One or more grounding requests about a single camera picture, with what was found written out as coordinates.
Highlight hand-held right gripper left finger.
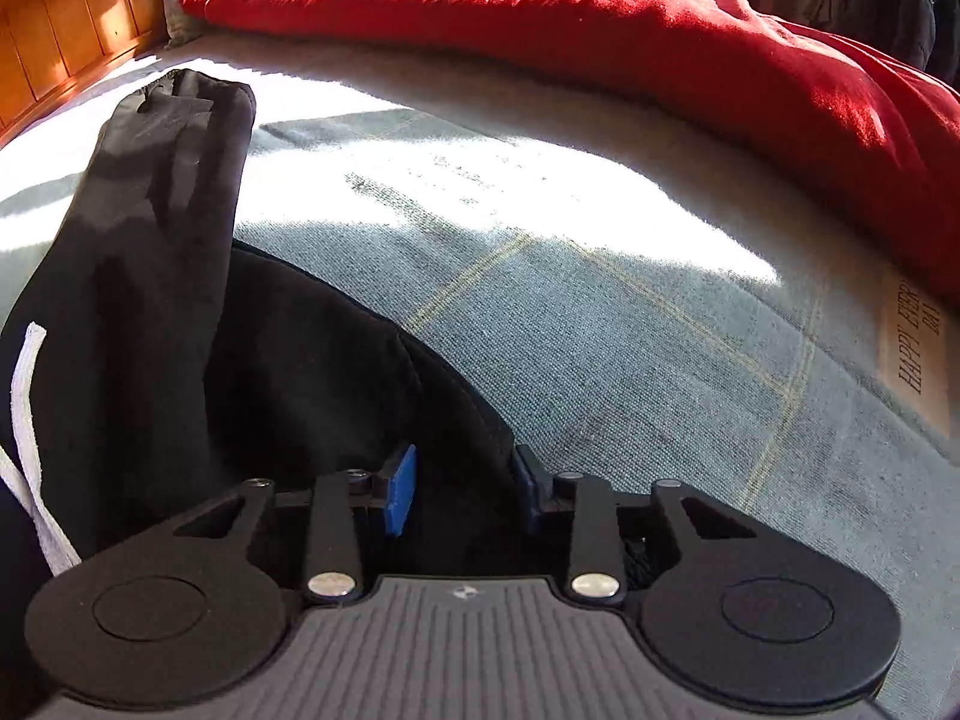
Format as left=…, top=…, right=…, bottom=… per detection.
left=172, top=444, right=419, bottom=606

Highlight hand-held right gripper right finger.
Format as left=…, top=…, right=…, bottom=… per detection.
left=514, top=444, right=757, bottom=607

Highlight black drawstring pants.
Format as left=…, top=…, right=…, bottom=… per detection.
left=0, top=67, right=545, bottom=616

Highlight blue-grey plaid bed sheet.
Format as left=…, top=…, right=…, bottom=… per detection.
left=0, top=34, right=960, bottom=720

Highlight red quilt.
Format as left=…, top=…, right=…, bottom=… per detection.
left=180, top=0, right=960, bottom=308

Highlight wooden headboard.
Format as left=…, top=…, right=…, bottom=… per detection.
left=0, top=0, right=172, bottom=151

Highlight dark hanging jacket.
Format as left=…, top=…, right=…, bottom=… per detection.
left=851, top=0, right=940, bottom=87

